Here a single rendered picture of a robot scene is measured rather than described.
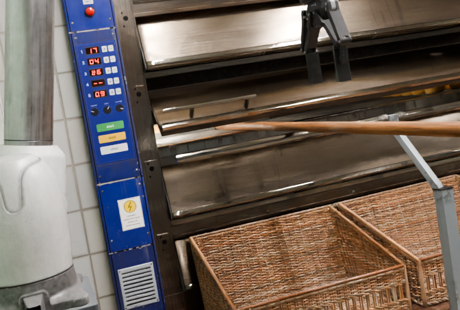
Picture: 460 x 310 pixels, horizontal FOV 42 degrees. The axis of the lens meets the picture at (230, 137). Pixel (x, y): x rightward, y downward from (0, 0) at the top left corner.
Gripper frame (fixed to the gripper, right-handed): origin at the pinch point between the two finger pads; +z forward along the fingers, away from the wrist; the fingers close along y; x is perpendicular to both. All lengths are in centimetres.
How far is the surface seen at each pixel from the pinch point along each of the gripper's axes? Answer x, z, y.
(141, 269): -39, 56, -83
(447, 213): 44, 46, -29
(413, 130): 11.7, 13.4, 10.9
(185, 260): -23, 58, -87
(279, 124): 9, 14, -57
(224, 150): -12, 17, -50
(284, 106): 19, 10, -78
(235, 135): 3, 18, -88
